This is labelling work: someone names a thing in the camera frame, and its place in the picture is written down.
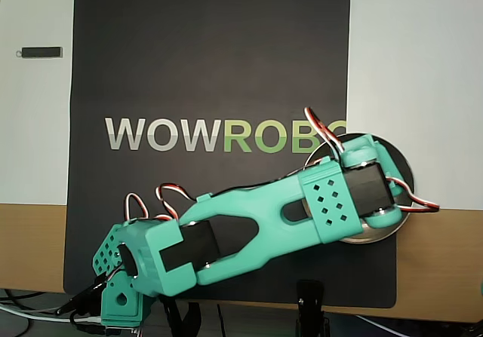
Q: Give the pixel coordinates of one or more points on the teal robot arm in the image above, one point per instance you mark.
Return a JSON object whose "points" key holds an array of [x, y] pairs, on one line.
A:
{"points": [[245, 216]]}

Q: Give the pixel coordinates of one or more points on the teal robot base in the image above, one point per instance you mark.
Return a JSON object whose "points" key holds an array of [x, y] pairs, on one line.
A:
{"points": [[122, 299]]}

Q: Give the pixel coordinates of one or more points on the metal bowl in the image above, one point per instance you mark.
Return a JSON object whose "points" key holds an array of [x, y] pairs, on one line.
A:
{"points": [[377, 236]]}

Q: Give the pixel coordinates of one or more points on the black printed mat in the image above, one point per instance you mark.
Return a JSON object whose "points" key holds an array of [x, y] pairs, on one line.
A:
{"points": [[226, 69]]}

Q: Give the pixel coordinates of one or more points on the right black clamp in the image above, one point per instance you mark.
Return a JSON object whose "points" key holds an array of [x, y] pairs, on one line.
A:
{"points": [[309, 295]]}

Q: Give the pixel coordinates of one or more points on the black table clamp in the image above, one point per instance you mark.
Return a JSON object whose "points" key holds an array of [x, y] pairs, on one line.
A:
{"points": [[85, 295], [188, 314]]}

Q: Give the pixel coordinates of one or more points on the white paper sheet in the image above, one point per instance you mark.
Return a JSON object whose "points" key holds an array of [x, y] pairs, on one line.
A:
{"points": [[415, 88]]}

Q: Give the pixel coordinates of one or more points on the black usb stick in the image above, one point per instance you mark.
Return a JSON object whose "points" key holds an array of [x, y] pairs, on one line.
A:
{"points": [[39, 52]]}

